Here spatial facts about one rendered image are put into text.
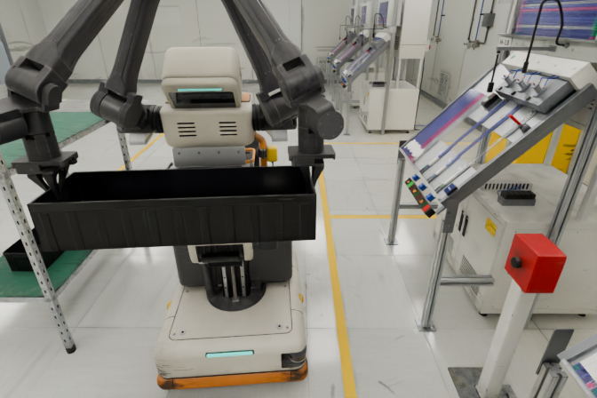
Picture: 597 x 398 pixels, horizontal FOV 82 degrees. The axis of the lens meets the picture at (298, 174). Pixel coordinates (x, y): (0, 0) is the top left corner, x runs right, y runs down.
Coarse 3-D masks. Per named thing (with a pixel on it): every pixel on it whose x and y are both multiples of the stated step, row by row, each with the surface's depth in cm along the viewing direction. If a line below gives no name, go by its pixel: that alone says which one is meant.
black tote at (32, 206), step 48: (48, 192) 73; (96, 192) 85; (144, 192) 85; (192, 192) 86; (240, 192) 87; (288, 192) 88; (48, 240) 70; (96, 240) 71; (144, 240) 72; (192, 240) 73; (240, 240) 74; (288, 240) 74
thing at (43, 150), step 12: (48, 132) 70; (24, 144) 69; (36, 144) 68; (48, 144) 70; (24, 156) 72; (36, 156) 69; (48, 156) 70; (60, 156) 72; (72, 156) 73; (12, 168) 70
